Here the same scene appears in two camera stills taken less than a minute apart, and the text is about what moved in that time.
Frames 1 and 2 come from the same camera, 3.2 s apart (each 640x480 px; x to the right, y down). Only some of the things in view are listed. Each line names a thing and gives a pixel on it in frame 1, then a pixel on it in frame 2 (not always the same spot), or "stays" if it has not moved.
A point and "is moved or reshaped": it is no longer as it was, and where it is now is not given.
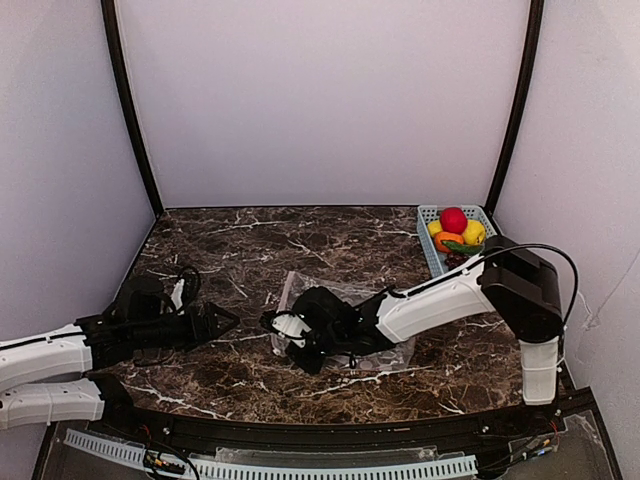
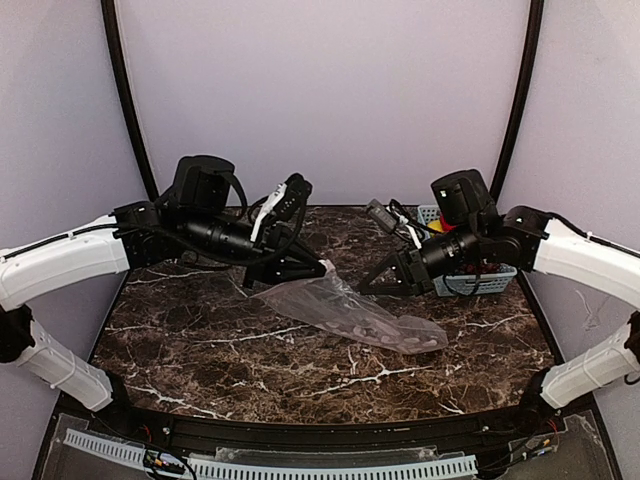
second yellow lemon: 434,227 stays
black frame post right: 534,28 stays
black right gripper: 307,357 to 413,270
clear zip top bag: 392,358 is moved or reshaped
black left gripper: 197,325 to 273,253
